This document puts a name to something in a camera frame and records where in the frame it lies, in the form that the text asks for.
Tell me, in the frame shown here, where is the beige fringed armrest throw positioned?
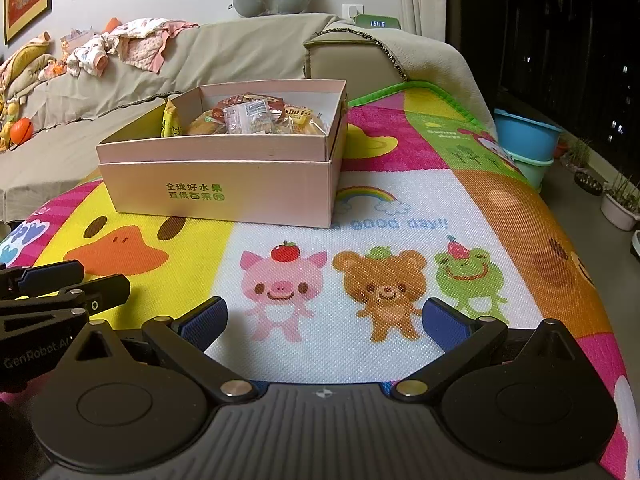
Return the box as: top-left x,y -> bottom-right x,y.
304,19 -> 497,142

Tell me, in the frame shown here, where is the green digital clock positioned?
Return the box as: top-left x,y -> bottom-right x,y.
353,13 -> 401,34

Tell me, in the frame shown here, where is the white patterned baby garment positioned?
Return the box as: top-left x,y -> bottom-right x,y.
66,36 -> 109,79

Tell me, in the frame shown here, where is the large golden bun packet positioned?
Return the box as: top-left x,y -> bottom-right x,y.
187,110 -> 226,136

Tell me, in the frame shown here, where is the white plant pot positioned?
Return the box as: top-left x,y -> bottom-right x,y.
599,170 -> 640,232

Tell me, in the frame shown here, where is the beige sofa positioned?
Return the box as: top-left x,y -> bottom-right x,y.
0,12 -> 497,226

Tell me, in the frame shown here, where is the large red framed picture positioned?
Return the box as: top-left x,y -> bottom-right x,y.
2,0 -> 54,45

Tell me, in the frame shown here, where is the yellow plush toy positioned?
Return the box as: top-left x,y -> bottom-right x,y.
0,94 -> 20,152

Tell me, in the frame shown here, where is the yellow snack packet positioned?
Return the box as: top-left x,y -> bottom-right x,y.
160,98 -> 184,139

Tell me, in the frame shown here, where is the clear snack packet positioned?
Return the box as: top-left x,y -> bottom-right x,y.
222,100 -> 277,135

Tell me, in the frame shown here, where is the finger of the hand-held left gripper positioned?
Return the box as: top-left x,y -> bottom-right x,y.
0,258 -> 86,302
0,273 -> 132,334

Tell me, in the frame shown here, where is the orange ball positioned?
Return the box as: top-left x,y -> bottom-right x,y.
10,118 -> 34,144

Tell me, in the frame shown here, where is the small pale bun packet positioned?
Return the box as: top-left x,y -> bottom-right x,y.
277,104 -> 327,137

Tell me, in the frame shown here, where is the colourful cartoon play mat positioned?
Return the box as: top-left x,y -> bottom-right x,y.
0,82 -> 640,480

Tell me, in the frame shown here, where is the blue plastic basin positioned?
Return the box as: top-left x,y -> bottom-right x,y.
493,107 -> 564,162

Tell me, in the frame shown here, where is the dark plant pot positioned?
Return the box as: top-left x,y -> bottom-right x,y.
573,170 -> 605,197

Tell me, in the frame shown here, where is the beige sofa cover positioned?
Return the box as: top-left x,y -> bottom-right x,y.
0,12 -> 342,224

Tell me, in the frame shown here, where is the teal plastic basin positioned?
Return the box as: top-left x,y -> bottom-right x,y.
509,152 -> 555,194

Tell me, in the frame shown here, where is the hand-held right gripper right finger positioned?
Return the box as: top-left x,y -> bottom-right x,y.
392,296 -> 584,402

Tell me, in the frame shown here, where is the yellow cloth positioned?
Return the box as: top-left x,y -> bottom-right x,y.
0,41 -> 52,87

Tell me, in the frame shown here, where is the white floral cloth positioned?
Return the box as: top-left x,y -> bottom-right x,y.
112,17 -> 174,39

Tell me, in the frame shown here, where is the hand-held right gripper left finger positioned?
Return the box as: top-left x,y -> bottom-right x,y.
56,296 -> 253,404

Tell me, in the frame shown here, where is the pink cardboard box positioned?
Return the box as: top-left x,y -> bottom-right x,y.
97,105 -> 349,229
95,78 -> 349,164

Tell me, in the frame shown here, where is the brown label snack packet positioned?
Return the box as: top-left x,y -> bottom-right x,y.
212,92 -> 284,111

